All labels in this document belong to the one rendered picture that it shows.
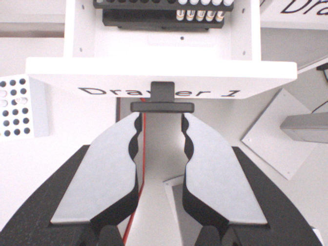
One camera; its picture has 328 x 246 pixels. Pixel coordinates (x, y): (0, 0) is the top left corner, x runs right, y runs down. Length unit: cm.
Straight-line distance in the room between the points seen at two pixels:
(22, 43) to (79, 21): 24
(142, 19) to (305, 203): 157
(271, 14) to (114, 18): 27
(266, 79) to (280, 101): 117
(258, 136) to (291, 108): 32
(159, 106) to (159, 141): 92
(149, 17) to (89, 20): 9
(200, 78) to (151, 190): 105
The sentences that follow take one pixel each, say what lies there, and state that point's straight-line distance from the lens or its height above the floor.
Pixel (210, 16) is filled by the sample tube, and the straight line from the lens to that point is 26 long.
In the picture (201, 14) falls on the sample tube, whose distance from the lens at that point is 25.
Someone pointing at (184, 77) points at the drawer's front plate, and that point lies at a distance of 17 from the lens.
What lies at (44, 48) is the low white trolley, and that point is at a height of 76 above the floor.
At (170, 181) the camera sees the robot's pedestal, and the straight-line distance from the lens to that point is 113.
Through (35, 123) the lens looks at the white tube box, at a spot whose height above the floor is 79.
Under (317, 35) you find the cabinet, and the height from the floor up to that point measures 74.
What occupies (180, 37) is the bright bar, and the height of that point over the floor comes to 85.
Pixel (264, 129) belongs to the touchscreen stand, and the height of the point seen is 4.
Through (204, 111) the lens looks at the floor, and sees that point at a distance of 113.
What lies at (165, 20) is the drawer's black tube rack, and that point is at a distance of 26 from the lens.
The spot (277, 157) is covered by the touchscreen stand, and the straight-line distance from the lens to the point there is 135.
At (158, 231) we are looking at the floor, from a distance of 130.
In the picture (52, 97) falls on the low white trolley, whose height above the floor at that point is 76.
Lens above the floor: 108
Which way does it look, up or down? 88 degrees down
